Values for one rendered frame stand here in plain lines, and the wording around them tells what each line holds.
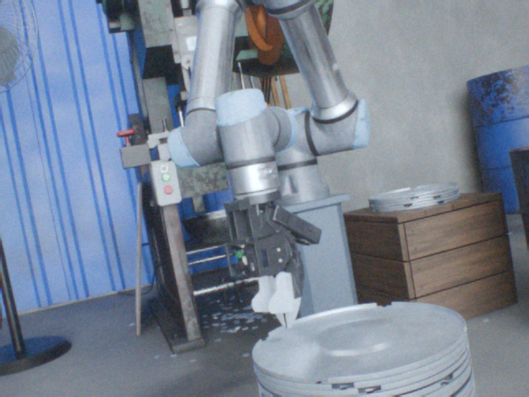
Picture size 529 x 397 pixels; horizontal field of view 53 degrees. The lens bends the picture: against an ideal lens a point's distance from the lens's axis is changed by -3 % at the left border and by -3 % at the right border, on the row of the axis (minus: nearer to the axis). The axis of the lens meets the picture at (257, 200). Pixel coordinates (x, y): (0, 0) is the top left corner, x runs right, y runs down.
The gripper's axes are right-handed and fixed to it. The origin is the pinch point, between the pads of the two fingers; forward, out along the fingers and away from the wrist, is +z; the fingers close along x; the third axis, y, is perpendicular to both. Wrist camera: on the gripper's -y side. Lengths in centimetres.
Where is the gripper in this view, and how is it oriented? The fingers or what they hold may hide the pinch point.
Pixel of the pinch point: (289, 318)
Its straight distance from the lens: 86.4
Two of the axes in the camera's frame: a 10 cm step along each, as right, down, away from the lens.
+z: 1.8, 9.8, 0.5
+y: -7.3, 1.7, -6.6
